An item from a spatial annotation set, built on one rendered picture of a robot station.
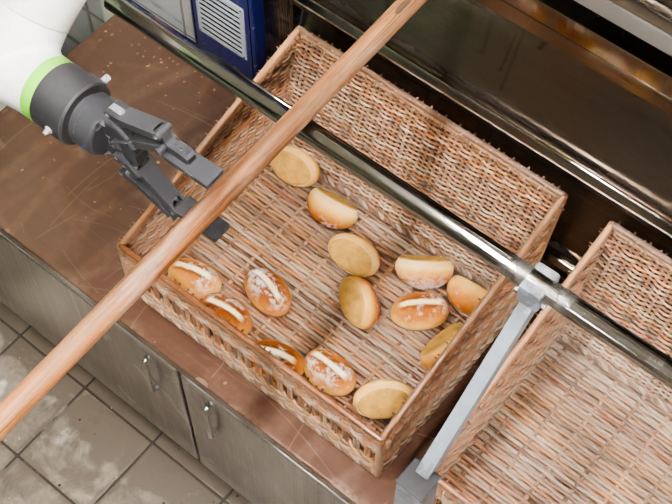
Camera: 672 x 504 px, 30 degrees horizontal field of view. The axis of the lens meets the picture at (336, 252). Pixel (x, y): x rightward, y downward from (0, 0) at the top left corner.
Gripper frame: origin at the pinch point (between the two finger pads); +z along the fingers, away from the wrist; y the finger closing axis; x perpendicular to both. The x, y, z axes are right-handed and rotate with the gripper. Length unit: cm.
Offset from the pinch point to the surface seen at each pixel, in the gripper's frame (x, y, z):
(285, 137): -13.0, -0.3, 1.5
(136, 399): 0, 102, -30
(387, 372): -20, 61, 16
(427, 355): -24, 56, 20
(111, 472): 11, 120, -30
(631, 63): -54, 3, 28
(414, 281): -35, 57, 10
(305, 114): -17.2, -0.5, 1.3
